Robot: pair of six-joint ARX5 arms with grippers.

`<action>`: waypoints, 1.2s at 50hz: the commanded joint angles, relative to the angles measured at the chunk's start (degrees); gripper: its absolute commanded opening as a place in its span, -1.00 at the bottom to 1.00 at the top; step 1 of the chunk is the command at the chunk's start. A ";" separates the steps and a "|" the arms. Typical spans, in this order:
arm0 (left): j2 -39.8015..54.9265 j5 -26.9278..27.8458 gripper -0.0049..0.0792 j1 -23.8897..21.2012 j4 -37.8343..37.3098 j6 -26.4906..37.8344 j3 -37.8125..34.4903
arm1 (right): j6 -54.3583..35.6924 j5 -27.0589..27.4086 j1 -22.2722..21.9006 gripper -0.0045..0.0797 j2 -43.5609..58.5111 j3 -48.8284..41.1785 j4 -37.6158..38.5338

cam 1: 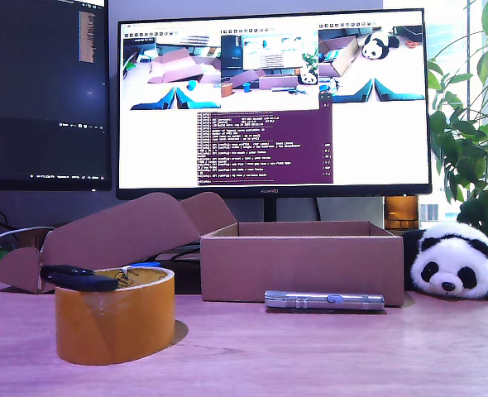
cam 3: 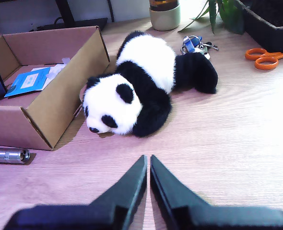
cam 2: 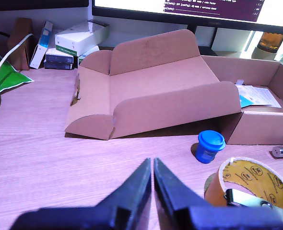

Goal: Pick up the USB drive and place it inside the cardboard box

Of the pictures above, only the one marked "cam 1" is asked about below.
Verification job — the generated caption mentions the white cable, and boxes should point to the white cable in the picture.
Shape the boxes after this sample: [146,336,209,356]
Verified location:
[0,225,55,250]

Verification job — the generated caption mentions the brown cardboard box with lid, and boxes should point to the brown cardboard box with lid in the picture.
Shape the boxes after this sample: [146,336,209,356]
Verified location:
[0,191,405,308]

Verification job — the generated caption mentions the silver metal flashlight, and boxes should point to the silver metal flashlight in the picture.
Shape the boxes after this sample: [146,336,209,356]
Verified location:
[264,289,385,312]

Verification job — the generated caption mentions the black cable behind box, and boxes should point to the black cable behind box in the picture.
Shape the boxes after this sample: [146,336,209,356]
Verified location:
[167,243,202,262]

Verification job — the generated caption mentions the green leafy plant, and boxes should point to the green leafy plant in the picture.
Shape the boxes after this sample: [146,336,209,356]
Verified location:
[428,0,488,239]

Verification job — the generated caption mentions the yellow-brown packing tape roll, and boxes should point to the yellow-brown packing tape roll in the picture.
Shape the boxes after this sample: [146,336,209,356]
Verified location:
[54,266,176,366]

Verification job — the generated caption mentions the panda plush toy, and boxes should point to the panda plush toy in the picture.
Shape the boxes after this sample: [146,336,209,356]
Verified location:
[401,222,488,301]

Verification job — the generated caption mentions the dark computer monitor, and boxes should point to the dark computer monitor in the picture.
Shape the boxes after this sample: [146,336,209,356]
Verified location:
[0,0,112,192]

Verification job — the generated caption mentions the Huawei monitor with bright screen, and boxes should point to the Huawei monitor with bright screen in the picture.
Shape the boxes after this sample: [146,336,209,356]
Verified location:
[115,7,433,224]

